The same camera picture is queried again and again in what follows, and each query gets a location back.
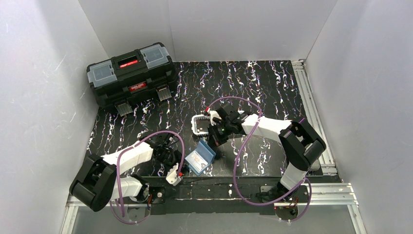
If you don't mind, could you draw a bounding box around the white credit card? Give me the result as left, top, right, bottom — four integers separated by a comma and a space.
186, 151, 208, 173

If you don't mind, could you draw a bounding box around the grey flat case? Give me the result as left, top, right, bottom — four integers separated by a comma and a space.
309, 160, 321, 172

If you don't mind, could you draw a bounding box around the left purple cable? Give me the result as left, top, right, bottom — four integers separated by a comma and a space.
109, 130, 186, 225

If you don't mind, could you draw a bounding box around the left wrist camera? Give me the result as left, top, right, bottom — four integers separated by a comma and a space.
166, 163, 183, 186

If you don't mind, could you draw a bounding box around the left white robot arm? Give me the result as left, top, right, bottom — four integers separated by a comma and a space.
69, 133, 183, 212

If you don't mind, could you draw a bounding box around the blue leather card holder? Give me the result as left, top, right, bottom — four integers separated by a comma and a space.
185, 139, 216, 176

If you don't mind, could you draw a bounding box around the black red toolbox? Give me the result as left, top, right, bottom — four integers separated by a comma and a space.
86, 42, 178, 116

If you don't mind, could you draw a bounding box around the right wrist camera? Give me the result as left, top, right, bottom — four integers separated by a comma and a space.
204, 107, 222, 126

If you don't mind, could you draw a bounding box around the white plastic basket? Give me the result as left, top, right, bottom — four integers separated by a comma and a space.
191, 114, 246, 138

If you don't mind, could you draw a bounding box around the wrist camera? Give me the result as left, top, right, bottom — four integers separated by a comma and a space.
166, 163, 183, 186
204, 107, 222, 126

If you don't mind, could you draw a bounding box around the aluminium frame rail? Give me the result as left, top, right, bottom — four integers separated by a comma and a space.
59, 59, 367, 234

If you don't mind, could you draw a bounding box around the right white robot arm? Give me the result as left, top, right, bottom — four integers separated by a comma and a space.
204, 103, 327, 206

